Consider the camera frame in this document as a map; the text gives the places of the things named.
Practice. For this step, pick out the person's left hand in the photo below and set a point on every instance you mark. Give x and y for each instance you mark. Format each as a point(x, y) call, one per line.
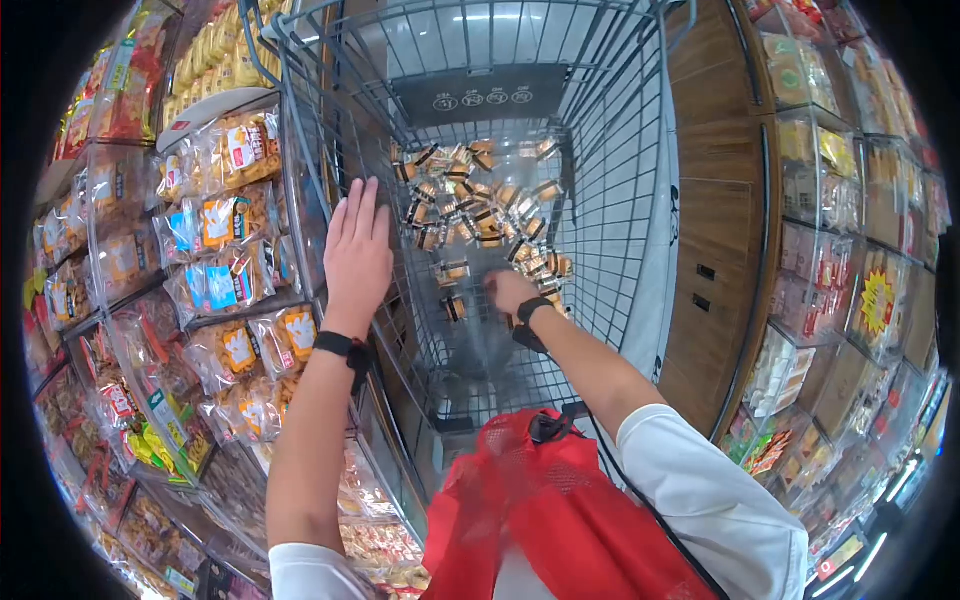
point(358, 274)

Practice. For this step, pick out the person's right hand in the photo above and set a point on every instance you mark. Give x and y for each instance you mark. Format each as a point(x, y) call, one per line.
point(514, 291)

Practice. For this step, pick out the person's left ring finger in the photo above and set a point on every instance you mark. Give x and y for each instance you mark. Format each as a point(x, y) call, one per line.
point(354, 211)

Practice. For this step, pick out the person's left little finger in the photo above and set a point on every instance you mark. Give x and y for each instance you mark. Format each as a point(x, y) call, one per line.
point(338, 223)

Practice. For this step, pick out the person's left index finger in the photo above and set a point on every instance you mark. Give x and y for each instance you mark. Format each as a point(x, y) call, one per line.
point(383, 229)

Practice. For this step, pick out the person's right fingers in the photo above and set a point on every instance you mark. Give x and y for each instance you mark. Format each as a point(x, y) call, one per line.
point(496, 283)

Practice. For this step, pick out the person's left middle finger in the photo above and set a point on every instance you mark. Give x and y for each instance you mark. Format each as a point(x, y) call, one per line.
point(370, 207)

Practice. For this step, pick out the black wrist band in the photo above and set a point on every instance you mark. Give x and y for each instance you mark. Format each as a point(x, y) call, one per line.
point(531, 321)
point(343, 348)

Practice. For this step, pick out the pile of small snack packets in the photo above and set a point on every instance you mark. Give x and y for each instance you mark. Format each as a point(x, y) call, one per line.
point(480, 214)

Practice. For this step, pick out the full shop shelf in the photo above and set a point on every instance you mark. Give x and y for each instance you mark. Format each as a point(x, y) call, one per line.
point(847, 300)
point(187, 300)

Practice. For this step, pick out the wooden shelf end panel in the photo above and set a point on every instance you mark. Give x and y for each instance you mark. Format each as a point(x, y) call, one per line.
point(716, 225)

